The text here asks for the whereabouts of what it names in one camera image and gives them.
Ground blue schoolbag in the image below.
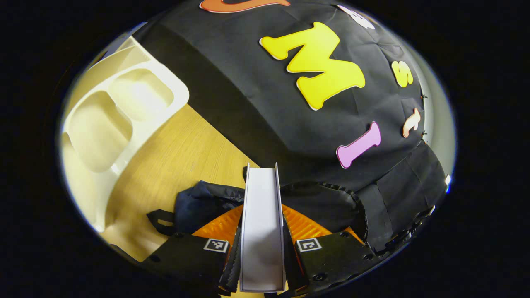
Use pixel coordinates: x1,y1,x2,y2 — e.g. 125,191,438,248
147,180,369,251

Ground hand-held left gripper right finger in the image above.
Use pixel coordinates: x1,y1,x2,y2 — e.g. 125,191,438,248
282,204,379,296

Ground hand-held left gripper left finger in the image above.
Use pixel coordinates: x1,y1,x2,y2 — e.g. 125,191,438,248
143,205,245,296

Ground cream plastic bookshelf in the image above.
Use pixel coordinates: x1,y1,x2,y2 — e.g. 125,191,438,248
60,35,190,234

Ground white grey book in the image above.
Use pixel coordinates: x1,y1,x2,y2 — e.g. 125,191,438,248
239,163,287,293

